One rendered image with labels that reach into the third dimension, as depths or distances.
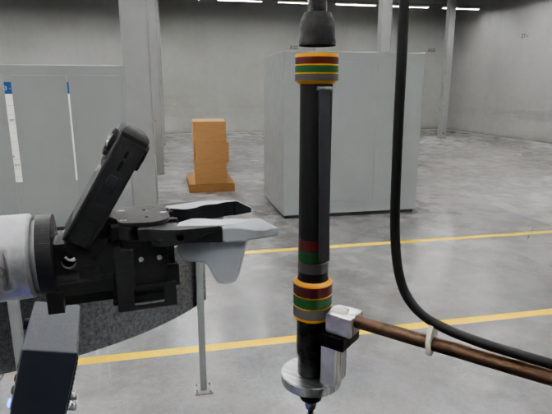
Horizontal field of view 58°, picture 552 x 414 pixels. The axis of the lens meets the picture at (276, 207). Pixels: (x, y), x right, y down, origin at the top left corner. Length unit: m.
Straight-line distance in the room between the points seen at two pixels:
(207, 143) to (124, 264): 8.22
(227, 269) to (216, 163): 8.27
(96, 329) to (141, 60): 2.87
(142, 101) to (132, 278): 4.39
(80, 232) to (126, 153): 0.08
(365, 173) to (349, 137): 0.57
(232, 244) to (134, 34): 4.44
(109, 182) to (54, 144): 6.27
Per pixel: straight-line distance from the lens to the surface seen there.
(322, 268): 0.54
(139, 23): 4.85
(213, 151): 8.68
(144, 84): 4.81
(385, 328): 0.53
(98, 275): 0.48
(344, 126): 6.90
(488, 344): 0.50
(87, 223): 0.45
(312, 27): 0.50
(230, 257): 0.45
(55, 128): 6.68
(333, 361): 0.57
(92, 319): 2.55
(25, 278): 0.46
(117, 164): 0.44
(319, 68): 0.50
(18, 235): 0.46
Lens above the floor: 1.78
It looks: 14 degrees down
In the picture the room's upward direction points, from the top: straight up
